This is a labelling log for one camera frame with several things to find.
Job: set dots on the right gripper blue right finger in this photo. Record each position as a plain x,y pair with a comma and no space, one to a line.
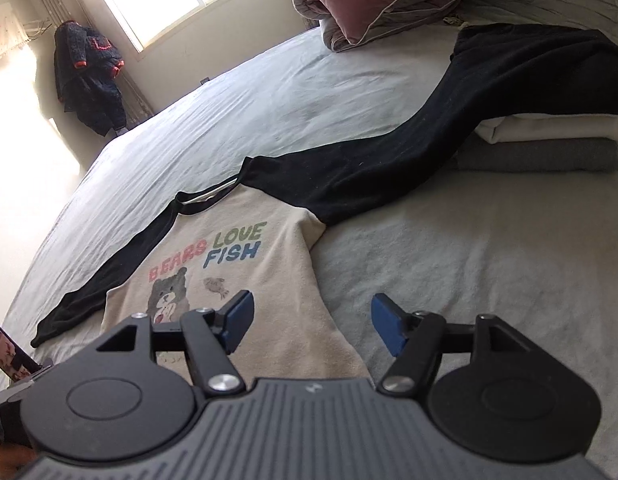
413,339

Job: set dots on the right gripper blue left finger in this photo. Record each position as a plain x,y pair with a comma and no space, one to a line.
210,336

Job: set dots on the beige black bear sweatshirt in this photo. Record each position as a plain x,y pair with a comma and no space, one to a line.
255,230

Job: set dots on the person's left hand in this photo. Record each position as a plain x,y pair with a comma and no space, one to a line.
13,458

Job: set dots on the smartphone on stand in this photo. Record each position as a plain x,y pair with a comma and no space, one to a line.
14,361

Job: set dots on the folded grey sweater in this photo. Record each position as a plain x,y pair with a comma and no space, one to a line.
561,155

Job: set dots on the folded white garment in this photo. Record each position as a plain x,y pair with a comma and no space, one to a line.
539,127

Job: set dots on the hanging navy jacket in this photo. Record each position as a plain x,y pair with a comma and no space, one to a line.
86,65

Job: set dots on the folded grey pink quilt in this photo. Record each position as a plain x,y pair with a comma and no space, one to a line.
389,15

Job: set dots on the white wall calendar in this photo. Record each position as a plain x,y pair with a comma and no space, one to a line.
12,34

